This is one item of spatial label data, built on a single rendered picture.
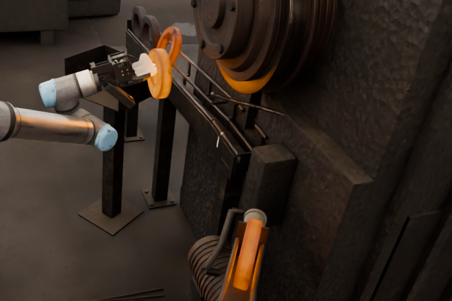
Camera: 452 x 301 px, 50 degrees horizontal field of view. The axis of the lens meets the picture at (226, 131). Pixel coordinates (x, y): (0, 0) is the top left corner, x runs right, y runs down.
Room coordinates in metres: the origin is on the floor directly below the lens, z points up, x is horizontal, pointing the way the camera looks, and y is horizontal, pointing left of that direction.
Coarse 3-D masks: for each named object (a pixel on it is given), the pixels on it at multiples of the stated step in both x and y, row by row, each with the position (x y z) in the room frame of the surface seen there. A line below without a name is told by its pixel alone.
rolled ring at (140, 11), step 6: (138, 6) 2.26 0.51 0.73; (138, 12) 2.21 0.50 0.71; (144, 12) 2.20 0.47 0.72; (132, 18) 2.30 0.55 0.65; (138, 18) 2.29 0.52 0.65; (132, 24) 2.29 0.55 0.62; (138, 24) 2.29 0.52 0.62; (132, 30) 2.29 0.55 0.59; (138, 30) 2.28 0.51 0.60; (138, 36) 2.24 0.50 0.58; (138, 42) 2.18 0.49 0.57
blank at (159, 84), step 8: (160, 48) 1.39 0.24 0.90; (152, 56) 1.39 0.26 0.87; (160, 56) 1.34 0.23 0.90; (168, 56) 1.35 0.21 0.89; (160, 64) 1.32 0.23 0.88; (168, 64) 1.33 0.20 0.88; (160, 72) 1.31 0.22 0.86; (168, 72) 1.31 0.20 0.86; (152, 80) 1.37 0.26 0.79; (160, 80) 1.31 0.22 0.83; (168, 80) 1.31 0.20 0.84; (152, 88) 1.36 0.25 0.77; (160, 88) 1.30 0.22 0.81; (168, 88) 1.31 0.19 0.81; (160, 96) 1.31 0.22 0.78
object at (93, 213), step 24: (96, 48) 1.72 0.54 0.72; (72, 72) 1.61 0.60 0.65; (96, 96) 1.56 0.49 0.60; (144, 96) 1.58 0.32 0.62; (120, 120) 1.59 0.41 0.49; (120, 144) 1.59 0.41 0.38; (120, 168) 1.60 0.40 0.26; (120, 192) 1.60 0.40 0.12; (96, 216) 1.56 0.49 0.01; (120, 216) 1.58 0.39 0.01
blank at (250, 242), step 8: (248, 224) 0.80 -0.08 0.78; (256, 224) 0.80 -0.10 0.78; (248, 232) 0.77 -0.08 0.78; (256, 232) 0.78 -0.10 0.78; (248, 240) 0.76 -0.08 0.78; (256, 240) 0.76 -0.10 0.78; (248, 248) 0.74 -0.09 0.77; (256, 248) 0.74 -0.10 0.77; (240, 256) 0.73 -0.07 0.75; (248, 256) 0.73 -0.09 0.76; (240, 264) 0.72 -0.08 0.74; (248, 264) 0.72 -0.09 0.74; (240, 272) 0.71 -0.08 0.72; (248, 272) 0.71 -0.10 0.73; (240, 280) 0.71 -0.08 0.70; (248, 280) 0.71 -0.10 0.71; (240, 288) 0.72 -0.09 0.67
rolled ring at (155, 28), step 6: (144, 18) 2.10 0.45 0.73; (150, 18) 2.05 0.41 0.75; (144, 24) 2.10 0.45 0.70; (150, 24) 2.03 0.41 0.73; (156, 24) 2.03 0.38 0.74; (144, 30) 2.12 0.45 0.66; (156, 30) 2.01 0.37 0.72; (144, 36) 2.11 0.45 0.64; (156, 36) 2.00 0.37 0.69; (144, 42) 2.10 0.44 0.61; (156, 42) 1.99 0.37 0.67; (150, 48) 2.02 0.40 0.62
